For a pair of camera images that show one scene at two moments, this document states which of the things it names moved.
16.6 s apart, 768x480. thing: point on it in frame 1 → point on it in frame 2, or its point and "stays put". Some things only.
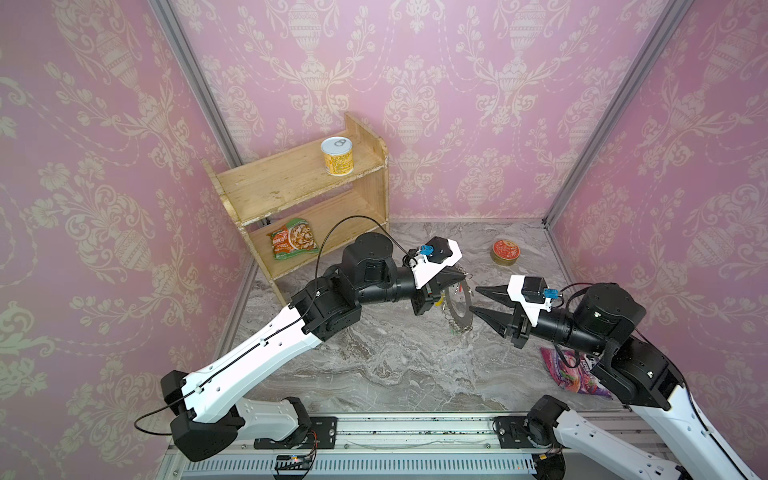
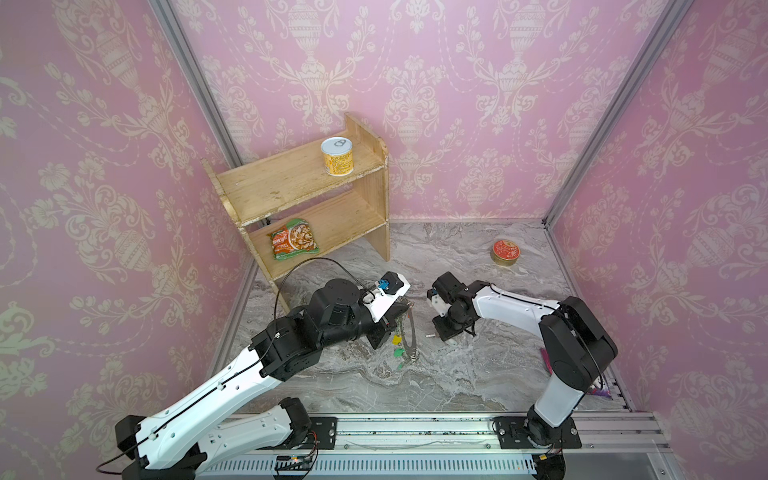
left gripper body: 422,295 → 387,321
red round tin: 505,252 stays put
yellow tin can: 338,155 stays put
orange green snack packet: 296,237 stays put
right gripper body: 518,327 → 447,324
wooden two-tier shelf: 270,193 stays put
